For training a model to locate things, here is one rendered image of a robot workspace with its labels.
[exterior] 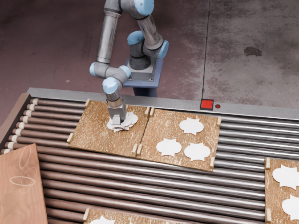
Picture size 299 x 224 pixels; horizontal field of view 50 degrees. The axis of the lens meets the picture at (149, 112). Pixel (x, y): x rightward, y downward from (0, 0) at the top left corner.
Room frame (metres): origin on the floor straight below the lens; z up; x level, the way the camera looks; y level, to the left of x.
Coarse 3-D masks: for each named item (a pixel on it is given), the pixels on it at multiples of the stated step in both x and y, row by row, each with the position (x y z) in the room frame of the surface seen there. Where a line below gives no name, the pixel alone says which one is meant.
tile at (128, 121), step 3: (126, 114) 1.21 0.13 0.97; (126, 117) 1.19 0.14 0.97; (129, 117) 1.18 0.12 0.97; (111, 120) 1.18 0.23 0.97; (126, 120) 1.16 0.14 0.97; (129, 120) 1.16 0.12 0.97; (132, 120) 1.16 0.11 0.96; (111, 123) 1.16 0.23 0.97; (123, 123) 1.15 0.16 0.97; (126, 123) 1.14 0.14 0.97; (129, 123) 1.14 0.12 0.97; (114, 126) 1.14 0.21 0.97; (117, 126) 1.13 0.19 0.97; (120, 126) 1.13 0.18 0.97; (123, 126) 1.13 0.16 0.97; (126, 126) 1.13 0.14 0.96
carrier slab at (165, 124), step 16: (160, 112) 1.21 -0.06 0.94; (176, 112) 1.18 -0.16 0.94; (160, 128) 1.09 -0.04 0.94; (176, 128) 1.07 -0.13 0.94; (208, 128) 1.03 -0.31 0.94; (144, 144) 1.00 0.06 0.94; (208, 144) 0.93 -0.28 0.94; (160, 160) 0.88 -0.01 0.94; (176, 160) 0.86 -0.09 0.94; (208, 160) 0.83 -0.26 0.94
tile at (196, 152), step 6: (192, 144) 0.94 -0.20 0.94; (198, 144) 0.93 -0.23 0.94; (186, 150) 0.91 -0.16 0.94; (192, 150) 0.90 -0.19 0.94; (198, 150) 0.90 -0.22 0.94; (204, 150) 0.89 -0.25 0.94; (186, 156) 0.87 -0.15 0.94; (192, 156) 0.87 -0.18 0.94; (198, 156) 0.86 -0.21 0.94; (204, 156) 0.85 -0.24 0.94
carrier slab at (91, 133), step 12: (96, 108) 1.33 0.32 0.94; (132, 108) 1.28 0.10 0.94; (144, 108) 1.26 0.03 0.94; (84, 120) 1.25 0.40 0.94; (96, 120) 1.23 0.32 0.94; (108, 120) 1.22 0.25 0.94; (144, 120) 1.17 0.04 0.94; (84, 132) 1.16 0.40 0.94; (96, 132) 1.14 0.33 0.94; (108, 132) 1.13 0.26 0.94; (120, 132) 1.11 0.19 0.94; (132, 132) 1.10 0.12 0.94; (72, 144) 1.09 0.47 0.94; (84, 144) 1.07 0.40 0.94; (96, 144) 1.06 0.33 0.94; (108, 144) 1.04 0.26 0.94; (120, 144) 1.03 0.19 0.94; (132, 144) 1.01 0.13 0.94; (132, 156) 0.94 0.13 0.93
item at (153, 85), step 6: (126, 60) 1.80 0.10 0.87; (156, 60) 1.74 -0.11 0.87; (162, 60) 1.73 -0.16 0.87; (126, 66) 1.74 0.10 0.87; (156, 72) 1.62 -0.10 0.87; (156, 78) 1.56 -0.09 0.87; (126, 84) 1.55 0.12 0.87; (132, 84) 1.55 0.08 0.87; (138, 84) 1.53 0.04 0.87; (144, 84) 1.52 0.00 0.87; (150, 84) 1.51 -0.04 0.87; (156, 84) 1.50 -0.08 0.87; (138, 90) 1.58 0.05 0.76; (144, 90) 1.57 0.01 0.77; (150, 90) 1.58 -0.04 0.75; (156, 90) 1.63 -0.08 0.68; (150, 96) 1.58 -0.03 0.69; (156, 96) 1.61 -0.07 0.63
